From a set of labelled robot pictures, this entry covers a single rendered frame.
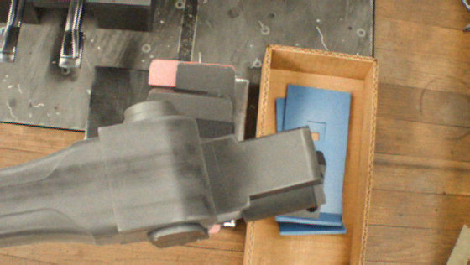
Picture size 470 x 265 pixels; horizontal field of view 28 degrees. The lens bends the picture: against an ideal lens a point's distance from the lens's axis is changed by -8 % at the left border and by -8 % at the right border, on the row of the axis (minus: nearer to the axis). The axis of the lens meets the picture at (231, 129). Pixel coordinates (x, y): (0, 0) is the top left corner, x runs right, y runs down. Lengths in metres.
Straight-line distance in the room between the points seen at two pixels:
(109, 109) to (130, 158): 0.46
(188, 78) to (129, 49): 0.33
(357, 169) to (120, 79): 0.27
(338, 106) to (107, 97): 0.25
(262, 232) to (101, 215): 0.47
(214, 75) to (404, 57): 0.39
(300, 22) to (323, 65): 0.08
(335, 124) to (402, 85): 0.10
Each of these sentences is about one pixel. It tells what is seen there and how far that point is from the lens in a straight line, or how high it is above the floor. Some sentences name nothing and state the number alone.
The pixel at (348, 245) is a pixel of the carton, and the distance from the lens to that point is 1.07.
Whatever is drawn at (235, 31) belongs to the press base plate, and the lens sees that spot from 1.12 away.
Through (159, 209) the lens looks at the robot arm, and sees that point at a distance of 0.60.
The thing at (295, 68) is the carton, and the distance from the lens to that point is 1.09.
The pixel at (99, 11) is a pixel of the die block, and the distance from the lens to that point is 1.07.
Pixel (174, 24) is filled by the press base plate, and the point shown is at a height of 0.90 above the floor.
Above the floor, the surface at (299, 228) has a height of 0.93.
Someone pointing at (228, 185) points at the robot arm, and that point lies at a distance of 0.66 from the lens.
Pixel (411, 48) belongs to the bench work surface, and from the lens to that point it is 1.14.
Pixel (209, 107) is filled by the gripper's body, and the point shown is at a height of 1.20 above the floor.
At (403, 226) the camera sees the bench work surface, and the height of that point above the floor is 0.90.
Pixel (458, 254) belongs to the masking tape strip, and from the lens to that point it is 1.10.
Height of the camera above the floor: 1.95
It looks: 75 degrees down
